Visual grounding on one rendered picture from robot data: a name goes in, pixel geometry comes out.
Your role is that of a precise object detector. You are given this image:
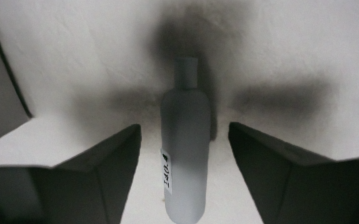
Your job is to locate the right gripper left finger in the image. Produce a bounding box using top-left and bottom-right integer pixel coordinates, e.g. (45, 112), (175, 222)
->
(0, 124), (142, 224)

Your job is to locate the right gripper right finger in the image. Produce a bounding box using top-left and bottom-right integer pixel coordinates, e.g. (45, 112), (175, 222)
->
(228, 122), (359, 224)

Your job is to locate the dark grey co2 cylinder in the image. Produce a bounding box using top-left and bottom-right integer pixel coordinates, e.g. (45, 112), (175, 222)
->
(160, 57), (211, 224)

